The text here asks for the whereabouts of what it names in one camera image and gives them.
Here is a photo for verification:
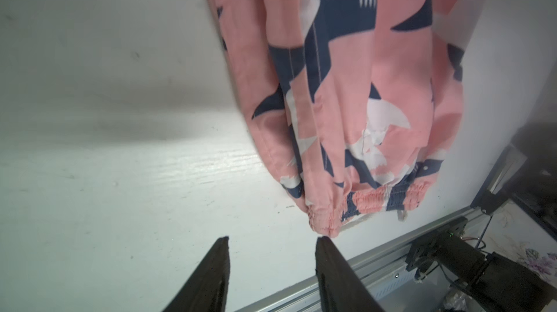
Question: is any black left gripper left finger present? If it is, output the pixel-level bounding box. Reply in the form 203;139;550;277
163;237;230;312

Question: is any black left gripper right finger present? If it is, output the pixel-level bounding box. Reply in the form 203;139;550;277
316;237;384;312

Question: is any pink patterned garment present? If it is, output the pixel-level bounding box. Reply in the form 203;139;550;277
207;0;484;237

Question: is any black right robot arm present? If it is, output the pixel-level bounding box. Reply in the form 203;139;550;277
433;235;556;311

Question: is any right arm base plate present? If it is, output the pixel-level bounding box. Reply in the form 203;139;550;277
406;216;469;272

